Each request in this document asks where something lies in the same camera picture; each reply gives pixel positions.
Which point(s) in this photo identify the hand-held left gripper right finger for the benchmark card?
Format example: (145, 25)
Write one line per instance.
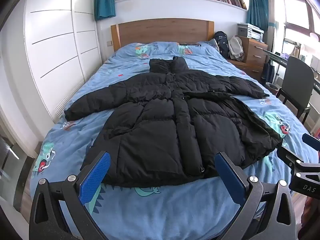
(228, 176)

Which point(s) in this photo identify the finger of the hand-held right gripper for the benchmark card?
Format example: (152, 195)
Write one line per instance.
(312, 142)
(287, 156)

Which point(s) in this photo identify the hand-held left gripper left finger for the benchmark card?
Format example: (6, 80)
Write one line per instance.
(96, 177)

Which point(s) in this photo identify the black puffer jacket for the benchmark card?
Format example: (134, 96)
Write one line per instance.
(160, 127)

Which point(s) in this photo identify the grey clothes pile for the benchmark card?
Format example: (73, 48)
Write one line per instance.
(236, 47)

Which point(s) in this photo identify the dark chair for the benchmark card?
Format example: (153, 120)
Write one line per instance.
(298, 77)

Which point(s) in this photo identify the bed with blue printed duvet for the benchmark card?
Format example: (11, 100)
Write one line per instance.
(155, 210)

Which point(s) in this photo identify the waste bin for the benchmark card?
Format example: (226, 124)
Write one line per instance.
(272, 88)

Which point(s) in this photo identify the dark blue bag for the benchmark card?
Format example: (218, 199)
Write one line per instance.
(268, 72)

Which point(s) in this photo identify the glass desk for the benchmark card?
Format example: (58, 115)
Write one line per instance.
(280, 58)

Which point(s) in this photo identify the wooden nightstand with drawers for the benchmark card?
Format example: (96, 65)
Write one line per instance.
(255, 53)

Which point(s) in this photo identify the window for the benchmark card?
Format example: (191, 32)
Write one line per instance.
(297, 17)

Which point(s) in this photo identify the white printer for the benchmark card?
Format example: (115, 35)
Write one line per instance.
(250, 31)

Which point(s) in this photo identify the black backpack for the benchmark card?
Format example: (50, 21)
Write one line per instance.
(222, 43)

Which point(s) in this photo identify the flat black item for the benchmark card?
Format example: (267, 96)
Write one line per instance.
(190, 45)

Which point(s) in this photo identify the white wardrobe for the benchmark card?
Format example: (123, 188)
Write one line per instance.
(52, 42)

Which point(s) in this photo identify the teal curtain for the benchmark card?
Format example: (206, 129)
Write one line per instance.
(258, 7)
(105, 0)

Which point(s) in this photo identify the wooden headboard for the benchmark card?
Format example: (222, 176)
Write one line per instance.
(162, 31)

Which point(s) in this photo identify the wall socket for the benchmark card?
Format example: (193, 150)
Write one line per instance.
(109, 43)

